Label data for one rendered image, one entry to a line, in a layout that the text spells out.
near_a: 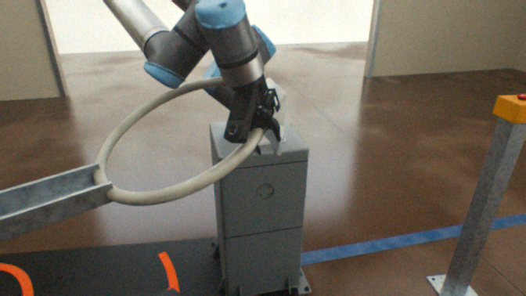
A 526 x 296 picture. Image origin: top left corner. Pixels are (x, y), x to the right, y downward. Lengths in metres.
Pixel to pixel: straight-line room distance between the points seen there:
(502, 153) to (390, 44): 4.79
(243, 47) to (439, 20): 6.25
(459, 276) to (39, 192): 1.87
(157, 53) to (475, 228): 1.61
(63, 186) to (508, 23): 7.57
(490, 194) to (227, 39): 1.45
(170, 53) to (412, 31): 5.94
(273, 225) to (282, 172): 0.29
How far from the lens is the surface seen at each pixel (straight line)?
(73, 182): 0.93
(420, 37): 6.65
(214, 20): 0.64
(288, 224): 1.67
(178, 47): 0.76
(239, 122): 0.69
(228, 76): 0.69
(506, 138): 1.71
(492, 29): 7.62
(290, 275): 1.91
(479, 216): 1.87
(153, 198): 0.74
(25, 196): 0.93
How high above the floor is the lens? 1.50
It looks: 26 degrees down
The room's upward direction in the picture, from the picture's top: straight up
